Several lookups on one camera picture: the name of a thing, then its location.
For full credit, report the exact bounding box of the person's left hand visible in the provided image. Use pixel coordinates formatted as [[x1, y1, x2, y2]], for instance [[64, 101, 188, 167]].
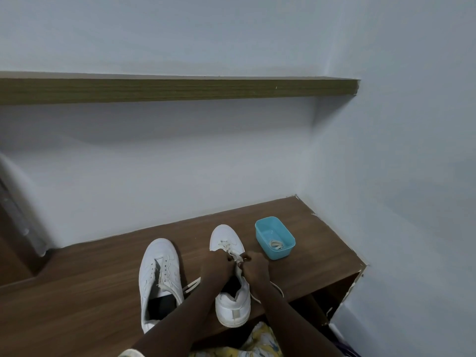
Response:
[[199, 249, 236, 289]]

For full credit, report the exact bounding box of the person's right hand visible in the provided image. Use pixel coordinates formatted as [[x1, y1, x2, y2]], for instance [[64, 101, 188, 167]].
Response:
[[239, 250, 272, 291]]

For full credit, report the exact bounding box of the blue plastic basket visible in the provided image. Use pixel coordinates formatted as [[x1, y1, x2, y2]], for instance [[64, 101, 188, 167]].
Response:
[[254, 216, 297, 261]]

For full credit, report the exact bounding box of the white sneaker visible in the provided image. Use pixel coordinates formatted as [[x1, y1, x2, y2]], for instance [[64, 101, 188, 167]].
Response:
[[209, 224, 252, 329], [138, 238, 185, 334]]

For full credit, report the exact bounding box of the person's left forearm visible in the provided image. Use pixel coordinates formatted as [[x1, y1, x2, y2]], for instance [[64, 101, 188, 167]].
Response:
[[131, 280, 225, 357]]

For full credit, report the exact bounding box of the person's right forearm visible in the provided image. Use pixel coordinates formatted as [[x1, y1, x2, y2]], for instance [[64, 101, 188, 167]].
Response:
[[253, 284, 344, 357]]

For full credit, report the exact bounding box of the wooden wall shelf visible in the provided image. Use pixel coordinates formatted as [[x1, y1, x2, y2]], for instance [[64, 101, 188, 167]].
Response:
[[0, 72, 361, 107]]

